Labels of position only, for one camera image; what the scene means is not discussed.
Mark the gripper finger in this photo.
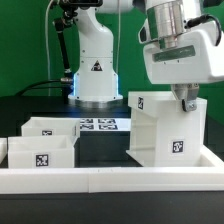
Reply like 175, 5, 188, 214
171, 83, 199, 112

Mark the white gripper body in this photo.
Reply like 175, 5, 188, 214
143, 21, 224, 84

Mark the white drawer cabinet frame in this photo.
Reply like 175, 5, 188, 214
127, 91, 207, 167

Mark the white front drawer box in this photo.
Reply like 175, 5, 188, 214
8, 135, 78, 169

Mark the white drawer box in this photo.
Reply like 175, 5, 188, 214
8, 135, 78, 169
21, 117, 80, 137

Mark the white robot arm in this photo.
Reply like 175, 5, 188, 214
54, 0, 224, 111

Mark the printed marker sheet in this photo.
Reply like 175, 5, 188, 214
80, 118, 131, 131

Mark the white workspace border frame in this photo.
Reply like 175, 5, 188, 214
0, 138, 224, 194

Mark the black cable bundle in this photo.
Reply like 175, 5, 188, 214
14, 18, 75, 98

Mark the white thin cable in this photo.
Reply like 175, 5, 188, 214
44, 0, 56, 97

